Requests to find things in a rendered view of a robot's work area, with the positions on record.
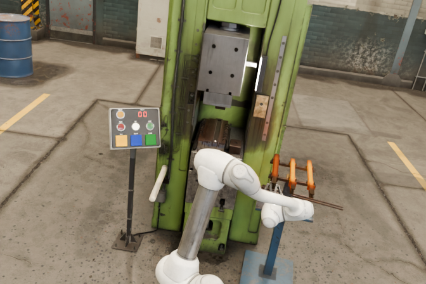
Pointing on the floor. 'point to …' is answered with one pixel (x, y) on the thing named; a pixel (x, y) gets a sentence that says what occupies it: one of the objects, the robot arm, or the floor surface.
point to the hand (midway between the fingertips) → (273, 182)
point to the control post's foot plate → (127, 242)
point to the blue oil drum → (15, 46)
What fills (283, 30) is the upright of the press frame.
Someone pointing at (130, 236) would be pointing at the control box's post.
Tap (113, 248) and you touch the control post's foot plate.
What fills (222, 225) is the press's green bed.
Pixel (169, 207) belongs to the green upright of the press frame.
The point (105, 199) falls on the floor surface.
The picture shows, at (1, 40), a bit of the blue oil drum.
